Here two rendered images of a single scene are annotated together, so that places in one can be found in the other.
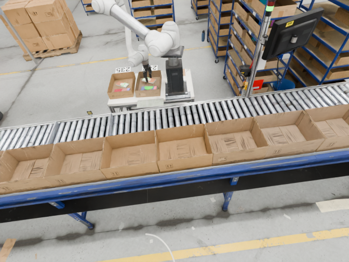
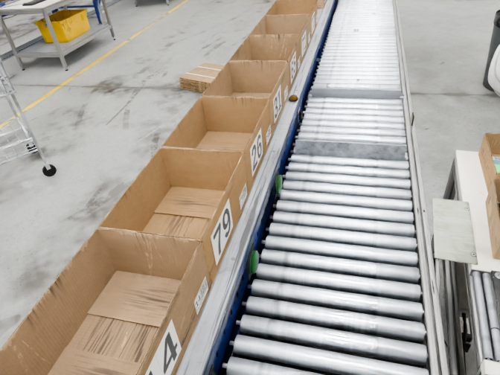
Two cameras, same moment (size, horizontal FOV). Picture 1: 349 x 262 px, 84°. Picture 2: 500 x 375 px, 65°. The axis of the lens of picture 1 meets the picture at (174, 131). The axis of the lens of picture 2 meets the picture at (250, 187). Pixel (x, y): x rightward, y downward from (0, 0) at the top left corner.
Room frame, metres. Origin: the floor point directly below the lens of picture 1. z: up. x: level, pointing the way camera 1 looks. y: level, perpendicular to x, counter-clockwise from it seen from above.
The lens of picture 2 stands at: (1.36, -0.85, 1.71)
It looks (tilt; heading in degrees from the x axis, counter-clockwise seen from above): 37 degrees down; 109
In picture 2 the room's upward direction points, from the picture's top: 6 degrees counter-clockwise
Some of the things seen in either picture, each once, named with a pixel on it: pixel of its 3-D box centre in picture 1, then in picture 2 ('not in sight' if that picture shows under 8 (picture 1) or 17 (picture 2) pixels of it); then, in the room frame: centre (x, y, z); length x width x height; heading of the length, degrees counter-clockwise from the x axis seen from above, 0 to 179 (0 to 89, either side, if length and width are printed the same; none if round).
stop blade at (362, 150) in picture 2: (109, 131); (348, 151); (1.32, 0.64, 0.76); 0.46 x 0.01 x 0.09; 0
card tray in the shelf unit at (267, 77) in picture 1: (255, 70); not in sight; (2.25, -1.21, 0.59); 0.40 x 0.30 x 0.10; 178
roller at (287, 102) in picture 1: (292, 109); not in sight; (1.33, -1.21, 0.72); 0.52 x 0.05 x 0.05; 0
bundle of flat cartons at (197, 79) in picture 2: not in sight; (216, 79); (-0.19, 3.02, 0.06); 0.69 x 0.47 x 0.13; 162
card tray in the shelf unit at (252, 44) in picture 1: (262, 41); not in sight; (2.26, -1.20, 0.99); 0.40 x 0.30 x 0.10; 177
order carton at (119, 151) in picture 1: (131, 154); (222, 140); (0.87, 0.35, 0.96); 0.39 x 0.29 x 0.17; 90
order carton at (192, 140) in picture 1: (182, 147); (183, 207); (0.87, -0.05, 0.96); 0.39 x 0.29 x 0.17; 90
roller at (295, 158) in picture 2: (114, 133); (347, 163); (1.32, 0.61, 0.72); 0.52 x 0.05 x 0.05; 0
